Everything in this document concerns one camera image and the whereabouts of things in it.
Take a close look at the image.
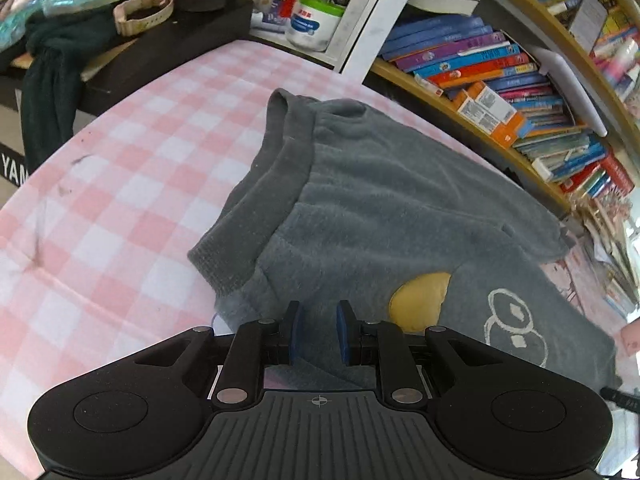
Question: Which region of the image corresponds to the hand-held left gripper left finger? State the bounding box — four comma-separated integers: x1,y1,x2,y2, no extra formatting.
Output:
120,301,304,409

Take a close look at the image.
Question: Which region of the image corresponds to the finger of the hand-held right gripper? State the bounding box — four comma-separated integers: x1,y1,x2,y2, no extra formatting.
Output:
600,385,632,408

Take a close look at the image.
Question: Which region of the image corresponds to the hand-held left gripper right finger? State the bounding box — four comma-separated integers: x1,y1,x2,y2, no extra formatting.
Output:
336,300,521,407

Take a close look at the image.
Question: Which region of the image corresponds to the grey sweater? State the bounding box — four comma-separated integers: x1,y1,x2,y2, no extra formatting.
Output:
187,87,621,391

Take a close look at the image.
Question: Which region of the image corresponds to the pink printed pouch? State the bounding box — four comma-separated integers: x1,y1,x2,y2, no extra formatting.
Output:
619,321,640,361

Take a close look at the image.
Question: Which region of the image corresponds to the pile of booklets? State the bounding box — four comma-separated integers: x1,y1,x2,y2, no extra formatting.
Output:
570,195,640,321

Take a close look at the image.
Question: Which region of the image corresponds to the red thick book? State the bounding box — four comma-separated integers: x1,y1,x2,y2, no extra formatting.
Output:
560,152,636,196

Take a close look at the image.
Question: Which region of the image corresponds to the pink checked printed mat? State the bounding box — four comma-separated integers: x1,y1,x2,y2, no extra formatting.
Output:
0,37,640,480

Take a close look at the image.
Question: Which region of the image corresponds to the row of colourful books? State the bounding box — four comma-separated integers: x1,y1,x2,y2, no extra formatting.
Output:
377,15,636,198

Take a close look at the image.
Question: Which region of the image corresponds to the white wooden bookshelf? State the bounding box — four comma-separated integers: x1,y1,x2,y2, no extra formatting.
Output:
340,0,640,321

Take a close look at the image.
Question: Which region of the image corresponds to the white flat device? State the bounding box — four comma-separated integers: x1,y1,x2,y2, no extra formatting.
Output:
537,49,610,137

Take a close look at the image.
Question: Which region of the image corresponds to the white jar green lid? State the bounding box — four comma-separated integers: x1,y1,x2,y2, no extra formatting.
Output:
285,0,347,52

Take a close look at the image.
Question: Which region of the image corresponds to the black piano keyboard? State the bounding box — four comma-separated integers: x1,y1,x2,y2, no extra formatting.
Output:
0,0,253,183

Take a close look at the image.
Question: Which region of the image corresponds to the dark green cloth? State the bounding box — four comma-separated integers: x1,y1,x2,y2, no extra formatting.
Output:
20,10,120,173

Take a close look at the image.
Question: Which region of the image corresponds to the row of mixed paperbacks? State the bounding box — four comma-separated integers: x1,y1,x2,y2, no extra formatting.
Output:
530,0,640,101

